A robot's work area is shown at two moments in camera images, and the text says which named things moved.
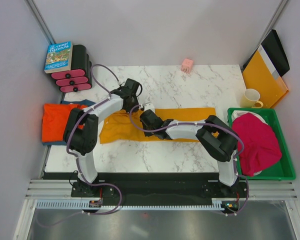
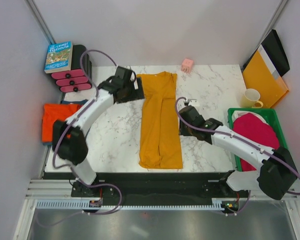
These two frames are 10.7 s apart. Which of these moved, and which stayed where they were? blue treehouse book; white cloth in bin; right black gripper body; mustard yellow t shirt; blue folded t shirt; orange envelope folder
Moved: right black gripper body; mustard yellow t shirt
Stayed: orange envelope folder; white cloth in bin; blue folded t shirt; blue treehouse book
